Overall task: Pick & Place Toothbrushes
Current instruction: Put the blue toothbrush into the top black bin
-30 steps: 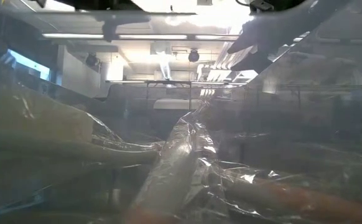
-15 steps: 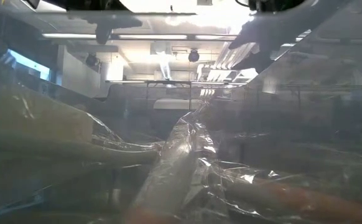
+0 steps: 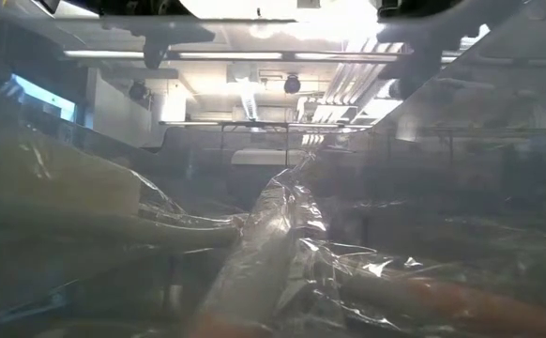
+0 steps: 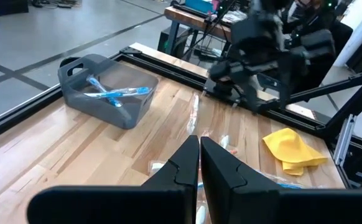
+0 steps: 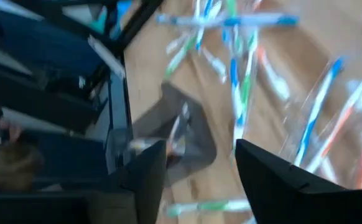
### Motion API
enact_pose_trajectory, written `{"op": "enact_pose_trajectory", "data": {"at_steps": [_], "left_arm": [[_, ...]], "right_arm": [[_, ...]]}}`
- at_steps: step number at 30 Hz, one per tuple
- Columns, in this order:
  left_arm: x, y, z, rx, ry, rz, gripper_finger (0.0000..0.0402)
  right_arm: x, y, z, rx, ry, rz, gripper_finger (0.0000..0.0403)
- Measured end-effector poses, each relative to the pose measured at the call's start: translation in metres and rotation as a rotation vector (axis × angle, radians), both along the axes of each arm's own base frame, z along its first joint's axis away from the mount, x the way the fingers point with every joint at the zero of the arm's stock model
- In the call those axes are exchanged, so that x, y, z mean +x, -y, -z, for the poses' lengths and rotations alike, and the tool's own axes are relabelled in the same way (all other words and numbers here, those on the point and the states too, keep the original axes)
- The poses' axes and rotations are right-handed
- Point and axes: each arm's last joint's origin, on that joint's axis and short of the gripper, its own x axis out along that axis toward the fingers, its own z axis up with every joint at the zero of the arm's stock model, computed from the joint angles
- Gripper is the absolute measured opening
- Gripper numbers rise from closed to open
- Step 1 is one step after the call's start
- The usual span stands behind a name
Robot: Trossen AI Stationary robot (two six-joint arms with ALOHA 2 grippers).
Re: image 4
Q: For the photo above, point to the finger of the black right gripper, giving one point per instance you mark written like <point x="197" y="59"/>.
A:
<point x="251" y="95"/>
<point x="285" y="90"/>

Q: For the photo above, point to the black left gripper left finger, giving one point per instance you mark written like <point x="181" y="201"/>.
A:
<point x="122" y="205"/>

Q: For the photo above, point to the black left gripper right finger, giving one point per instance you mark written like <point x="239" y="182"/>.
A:
<point x="262" y="205"/>

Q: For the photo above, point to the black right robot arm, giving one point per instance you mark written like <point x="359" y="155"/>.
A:
<point x="316" y="43"/>

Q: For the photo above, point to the yellow cloth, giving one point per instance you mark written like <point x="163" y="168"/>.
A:
<point x="293" y="152"/>

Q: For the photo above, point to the wooden desk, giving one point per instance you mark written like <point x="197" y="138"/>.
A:
<point x="193" y="21"/>

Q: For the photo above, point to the blue box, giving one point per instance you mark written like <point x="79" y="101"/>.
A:
<point x="199" y="5"/>

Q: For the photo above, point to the black computer tower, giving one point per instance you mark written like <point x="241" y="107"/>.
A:
<point x="168" y="42"/>

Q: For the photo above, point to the black computer with blue light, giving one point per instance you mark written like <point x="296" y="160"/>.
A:
<point x="3" y="6"/>

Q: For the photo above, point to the silver aluminium post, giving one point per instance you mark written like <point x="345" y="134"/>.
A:
<point x="346" y="140"/>

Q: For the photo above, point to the black aluminium table frame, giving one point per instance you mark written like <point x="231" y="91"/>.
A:
<point x="168" y="69"/>

